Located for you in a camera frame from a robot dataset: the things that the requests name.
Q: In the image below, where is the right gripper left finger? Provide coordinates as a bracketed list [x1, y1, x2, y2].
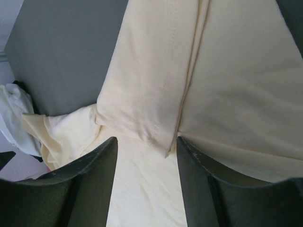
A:
[0, 137, 118, 227]

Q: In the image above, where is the yellow t shirt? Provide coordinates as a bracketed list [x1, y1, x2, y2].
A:
[22, 0, 303, 227]

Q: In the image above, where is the white folded t shirt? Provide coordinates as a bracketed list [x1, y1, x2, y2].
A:
[0, 83, 41, 157]

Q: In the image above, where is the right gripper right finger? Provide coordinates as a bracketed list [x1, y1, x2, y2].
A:
[177, 137, 303, 227]

